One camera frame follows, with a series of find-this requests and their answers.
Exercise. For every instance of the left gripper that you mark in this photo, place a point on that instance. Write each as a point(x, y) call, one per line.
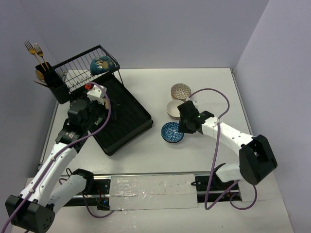
point(104, 107)

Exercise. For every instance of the blue gold globe bowl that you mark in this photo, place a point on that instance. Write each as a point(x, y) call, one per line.
point(101, 65)

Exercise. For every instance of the beige black bowl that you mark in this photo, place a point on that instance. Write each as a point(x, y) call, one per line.
point(107, 105)

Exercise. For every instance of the green celadon bowl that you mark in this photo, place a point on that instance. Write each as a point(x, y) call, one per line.
point(98, 122)

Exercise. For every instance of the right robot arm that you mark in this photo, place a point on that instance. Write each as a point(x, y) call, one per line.
point(256, 158)

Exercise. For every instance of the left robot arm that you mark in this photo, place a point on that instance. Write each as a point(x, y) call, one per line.
point(34, 209)

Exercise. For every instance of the black cutlery holder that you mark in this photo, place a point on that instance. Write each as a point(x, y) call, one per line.
point(55, 83)

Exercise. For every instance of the gold spoon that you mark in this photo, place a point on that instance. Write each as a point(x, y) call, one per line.
point(40, 76)

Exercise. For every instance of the gold fork right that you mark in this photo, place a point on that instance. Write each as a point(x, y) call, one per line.
point(40, 53)

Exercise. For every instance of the gold fork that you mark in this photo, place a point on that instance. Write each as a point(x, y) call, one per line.
point(32, 51)
point(40, 53)

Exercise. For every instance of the white floral bowl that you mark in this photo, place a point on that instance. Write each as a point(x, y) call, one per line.
point(172, 109)

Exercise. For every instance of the blue triangle pattern bowl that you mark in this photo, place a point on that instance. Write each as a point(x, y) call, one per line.
point(170, 132)

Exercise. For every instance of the gold fork left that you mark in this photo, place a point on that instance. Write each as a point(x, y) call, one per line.
point(32, 51)

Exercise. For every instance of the patterned brown white bowl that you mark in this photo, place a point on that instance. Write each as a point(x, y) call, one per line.
point(180, 91)

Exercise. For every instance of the white taped sheet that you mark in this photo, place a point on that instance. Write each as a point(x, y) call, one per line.
point(152, 192)

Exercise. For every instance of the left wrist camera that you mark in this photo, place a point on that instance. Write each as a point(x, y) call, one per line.
point(96, 93)

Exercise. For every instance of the black wire dish rack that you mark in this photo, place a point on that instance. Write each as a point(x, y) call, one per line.
point(130, 117)

